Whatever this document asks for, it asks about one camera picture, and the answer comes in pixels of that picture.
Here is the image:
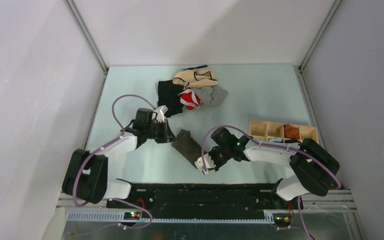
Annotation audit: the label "rolled black underwear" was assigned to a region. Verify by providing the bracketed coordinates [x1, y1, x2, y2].
[284, 139, 300, 144]

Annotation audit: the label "right circuit board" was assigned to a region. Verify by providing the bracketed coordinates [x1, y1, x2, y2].
[273, 215, 293, 229]

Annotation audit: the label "red white underwear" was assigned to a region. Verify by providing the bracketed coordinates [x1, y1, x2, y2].
[178, 89, 201, 111]

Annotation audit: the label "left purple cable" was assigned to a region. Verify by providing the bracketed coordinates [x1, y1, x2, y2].
[72, 94, 158, 230]

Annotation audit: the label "rolled blue underwear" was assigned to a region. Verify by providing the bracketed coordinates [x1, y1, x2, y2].
[268, 137, 284, 143]

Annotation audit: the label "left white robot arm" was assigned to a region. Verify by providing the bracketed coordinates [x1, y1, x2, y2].
[62, 105, 176, 208]

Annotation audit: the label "rolled orange underwear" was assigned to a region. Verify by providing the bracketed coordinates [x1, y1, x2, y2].
[283, 124, 300, 140]

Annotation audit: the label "wooden compartment box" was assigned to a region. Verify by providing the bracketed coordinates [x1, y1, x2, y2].
[248, 120, 320, 144]

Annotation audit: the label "beige underwear black trim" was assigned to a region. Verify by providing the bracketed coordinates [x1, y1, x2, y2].
[172, 65, 218, 90]

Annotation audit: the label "aluminium frame rail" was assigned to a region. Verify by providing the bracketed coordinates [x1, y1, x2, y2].
[56, 188, 359, 240]

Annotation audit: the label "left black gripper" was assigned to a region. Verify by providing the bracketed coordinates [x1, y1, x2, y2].
[145, 119, 178, 144]

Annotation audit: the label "left circuit board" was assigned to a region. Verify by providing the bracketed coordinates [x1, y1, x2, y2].
[123, 211, 142, 221]

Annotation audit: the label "circuit board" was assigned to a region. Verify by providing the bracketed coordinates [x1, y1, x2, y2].
[273, 215, 293, 229]
[123, 211, 142, 221]

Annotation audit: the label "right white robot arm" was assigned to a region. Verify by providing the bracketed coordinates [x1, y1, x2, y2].
[194, 125, 342, 209]

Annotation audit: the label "grey striped underwear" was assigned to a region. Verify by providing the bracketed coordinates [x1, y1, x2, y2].
[193, 85, 228, 107]

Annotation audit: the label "brown boxer briefs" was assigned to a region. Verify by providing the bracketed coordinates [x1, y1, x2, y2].
[171, 129, 202, 168]

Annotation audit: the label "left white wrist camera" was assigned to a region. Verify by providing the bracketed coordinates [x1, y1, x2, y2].
[153, 105, 168, 123]

